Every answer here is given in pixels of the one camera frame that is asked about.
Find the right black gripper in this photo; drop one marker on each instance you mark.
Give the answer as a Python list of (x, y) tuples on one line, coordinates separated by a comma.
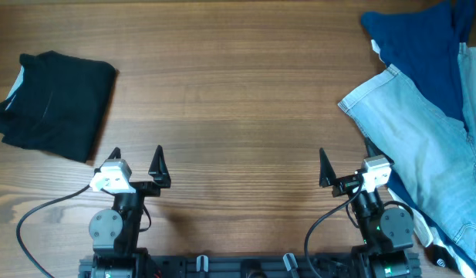
[(344, 184)]

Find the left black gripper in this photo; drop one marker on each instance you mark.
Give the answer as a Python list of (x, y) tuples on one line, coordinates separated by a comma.
[(160, 177)]

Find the light blue denim shorts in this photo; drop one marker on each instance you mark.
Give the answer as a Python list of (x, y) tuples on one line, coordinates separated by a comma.
[(434, 155)]

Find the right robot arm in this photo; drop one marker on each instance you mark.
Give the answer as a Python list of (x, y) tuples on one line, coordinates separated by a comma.
[(386, 227)]

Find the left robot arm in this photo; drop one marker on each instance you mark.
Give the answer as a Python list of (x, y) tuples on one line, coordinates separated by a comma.
[(115, 231)]

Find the black folded garment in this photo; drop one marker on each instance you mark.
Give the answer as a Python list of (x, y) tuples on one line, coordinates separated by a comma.
[(57, 104)]

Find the white garment with black tag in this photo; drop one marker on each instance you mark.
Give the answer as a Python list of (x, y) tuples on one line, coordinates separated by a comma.
[(441, 254)]

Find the dark blue shirt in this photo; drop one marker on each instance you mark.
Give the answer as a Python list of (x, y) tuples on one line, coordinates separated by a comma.
[(424, 46)]

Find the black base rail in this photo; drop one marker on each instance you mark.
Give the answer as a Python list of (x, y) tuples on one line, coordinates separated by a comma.
[(289, 265)]

